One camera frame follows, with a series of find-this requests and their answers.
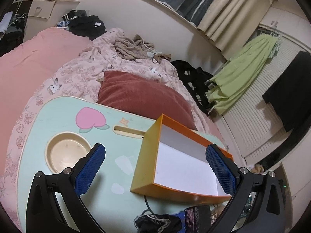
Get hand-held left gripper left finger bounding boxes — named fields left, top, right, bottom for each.
left=25, top=143, right=106, bottom=233

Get pink rose print blanket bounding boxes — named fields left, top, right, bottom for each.
left=0, top=28, right=219, bottom=224

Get plain pink duvet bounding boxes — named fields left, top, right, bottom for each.
left=0, top=27, right=94, bottom=170

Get white louvred door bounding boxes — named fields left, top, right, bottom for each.
left=219, top=24, right=311, bottom=161

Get black lace cloth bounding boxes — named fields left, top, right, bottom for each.
left=135, top=214, right=183, bottom=233

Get black clothes pile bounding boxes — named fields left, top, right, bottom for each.
left=171, top=59, right=220, bottom=116

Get black hanging garment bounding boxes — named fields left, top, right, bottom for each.
left=262, top=51, right=311, bottom=133

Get red corduroy pillow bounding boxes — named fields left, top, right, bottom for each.
left=97, top=71, right=198, bottom=131

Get light green hanging cloth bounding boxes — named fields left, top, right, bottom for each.
left=205, top=33, right=282, bottom=114

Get white nightstand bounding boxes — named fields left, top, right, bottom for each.
left=12, top=0, right=80, bottom=20

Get clear plastic window sheeting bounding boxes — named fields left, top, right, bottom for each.
left=129, top=0, right=246, bottom=27

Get light blue cartoon lap desktop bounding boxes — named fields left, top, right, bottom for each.
left=17, top=97, right=231, bottom=233

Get black cable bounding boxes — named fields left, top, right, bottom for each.
left=144, top=195, right=152, bottom=215

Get beige knit clothes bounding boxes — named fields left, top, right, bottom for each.
left=114, top=35, right=172, bottom=61

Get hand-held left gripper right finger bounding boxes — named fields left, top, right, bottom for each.
left=205, top=143, right=286, bottom=233

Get cream curtain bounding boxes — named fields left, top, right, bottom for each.
left=197, top=0, right=276, bottom=54

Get orange cardboard box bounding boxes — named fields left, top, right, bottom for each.
left=130, top=114, right=234, bottom=204

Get black clothes with white logo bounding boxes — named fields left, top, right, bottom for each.
left=57, top=10, right=107, bottom=40

